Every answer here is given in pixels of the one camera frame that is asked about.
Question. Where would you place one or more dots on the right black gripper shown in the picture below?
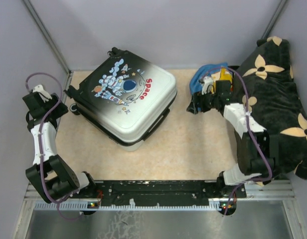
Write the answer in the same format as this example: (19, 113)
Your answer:
(192, 107)

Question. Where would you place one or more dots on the light blue Pikachu shirt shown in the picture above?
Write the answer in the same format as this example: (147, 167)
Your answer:
(217, 71)

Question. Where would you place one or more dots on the black suitcase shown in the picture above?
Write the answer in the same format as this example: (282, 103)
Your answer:
(126, 97)

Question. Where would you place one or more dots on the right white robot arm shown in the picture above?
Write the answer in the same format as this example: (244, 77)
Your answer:
(257, 150)

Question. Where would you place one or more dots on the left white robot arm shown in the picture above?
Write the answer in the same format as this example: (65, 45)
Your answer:
(50, 175)

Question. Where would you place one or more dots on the black flower pattern blanket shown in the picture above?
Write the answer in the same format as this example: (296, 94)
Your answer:
(265, 80)

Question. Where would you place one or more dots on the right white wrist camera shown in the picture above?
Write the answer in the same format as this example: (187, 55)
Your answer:
(207, 85)

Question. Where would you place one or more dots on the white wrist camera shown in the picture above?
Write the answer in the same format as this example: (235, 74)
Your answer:
(42, 92)
(207, 85)

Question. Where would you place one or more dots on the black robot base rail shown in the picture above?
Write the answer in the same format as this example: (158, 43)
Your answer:
(153, 193)

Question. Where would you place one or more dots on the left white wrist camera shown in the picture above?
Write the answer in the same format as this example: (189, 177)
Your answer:
(42, 92)

